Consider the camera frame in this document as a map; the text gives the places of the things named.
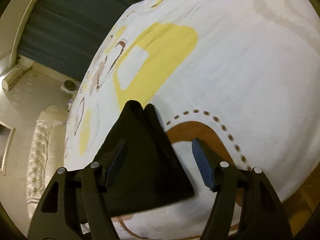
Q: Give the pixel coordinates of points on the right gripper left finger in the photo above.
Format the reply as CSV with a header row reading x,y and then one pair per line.
x,y
73,206

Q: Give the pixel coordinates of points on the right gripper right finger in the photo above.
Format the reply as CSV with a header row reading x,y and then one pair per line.
x,y
246,205

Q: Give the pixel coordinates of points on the black pants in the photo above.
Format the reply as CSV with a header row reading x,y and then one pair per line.
x,y
145,171

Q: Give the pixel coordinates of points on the cream tufted headboard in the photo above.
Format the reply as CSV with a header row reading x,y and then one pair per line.
x,y
46,154

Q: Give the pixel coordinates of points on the patterned white bed sheet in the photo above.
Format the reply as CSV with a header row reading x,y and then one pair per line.
x,y
242,73

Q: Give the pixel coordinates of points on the dark teal curtain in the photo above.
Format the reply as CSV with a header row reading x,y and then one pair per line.
x,y
65,34

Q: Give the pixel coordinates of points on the framed wall picture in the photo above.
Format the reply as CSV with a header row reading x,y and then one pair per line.
x,y
7,133

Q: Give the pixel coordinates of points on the white wall air conditioner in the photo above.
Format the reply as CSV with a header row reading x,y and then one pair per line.
x,y
13,76

